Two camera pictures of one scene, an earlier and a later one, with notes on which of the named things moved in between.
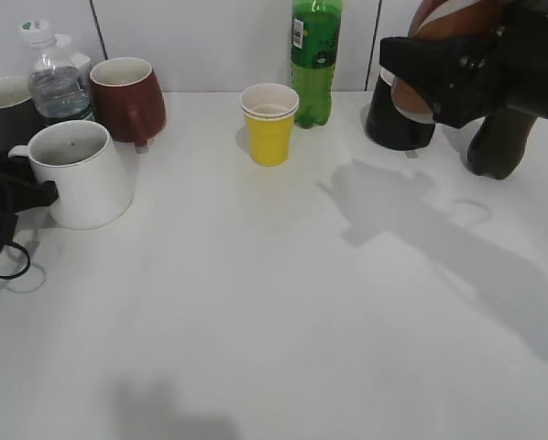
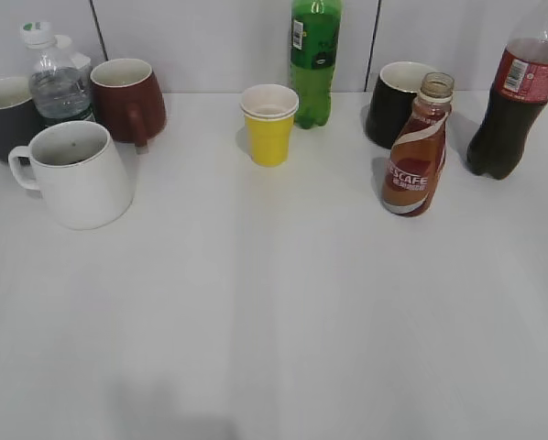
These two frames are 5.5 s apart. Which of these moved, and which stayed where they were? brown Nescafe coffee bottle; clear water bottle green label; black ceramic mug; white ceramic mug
Moved: brown Nescafe coffee bottle
Stayed: clear water bottle green label; black ceramic mug; white ceramic mug
